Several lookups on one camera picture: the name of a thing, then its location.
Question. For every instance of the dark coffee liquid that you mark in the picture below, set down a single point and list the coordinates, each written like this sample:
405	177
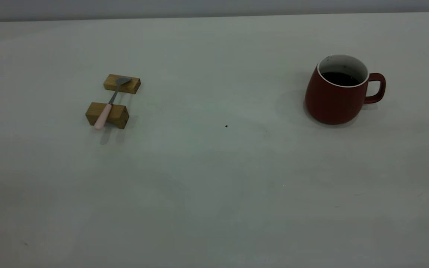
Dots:
339	78

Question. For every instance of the arched wooden block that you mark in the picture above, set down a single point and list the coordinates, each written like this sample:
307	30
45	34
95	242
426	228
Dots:
119	116

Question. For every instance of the red ceramic mug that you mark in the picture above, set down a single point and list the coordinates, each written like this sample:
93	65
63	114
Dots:
330	102

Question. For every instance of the flat wooden block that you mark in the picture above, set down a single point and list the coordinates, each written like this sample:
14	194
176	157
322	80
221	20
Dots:
131	88

